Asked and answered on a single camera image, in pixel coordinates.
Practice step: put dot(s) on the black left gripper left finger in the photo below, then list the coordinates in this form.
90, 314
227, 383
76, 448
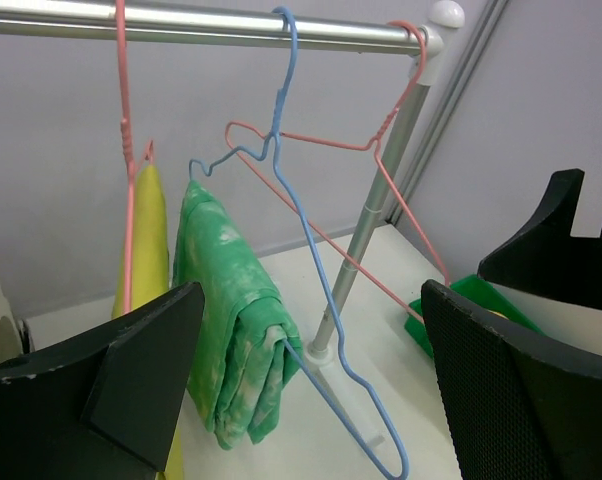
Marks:
103, 404

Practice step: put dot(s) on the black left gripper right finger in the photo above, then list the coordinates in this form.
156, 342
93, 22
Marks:
518, 404

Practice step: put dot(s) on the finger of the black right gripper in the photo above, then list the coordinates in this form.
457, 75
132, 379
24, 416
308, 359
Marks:
543, 258

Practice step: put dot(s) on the blue hanger of green trousers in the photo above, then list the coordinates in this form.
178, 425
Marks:
273, 140

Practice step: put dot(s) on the pink hanger of olive trousers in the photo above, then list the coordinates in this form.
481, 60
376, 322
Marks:
123, 296

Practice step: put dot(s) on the olive yellow trousers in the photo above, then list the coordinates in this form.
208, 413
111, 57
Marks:
150, 263

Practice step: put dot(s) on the pink hanger of yellow trousers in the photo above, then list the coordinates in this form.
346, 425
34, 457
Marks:
374, 144

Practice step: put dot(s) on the green tie-dye trousers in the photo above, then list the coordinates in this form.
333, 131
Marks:
248, 341

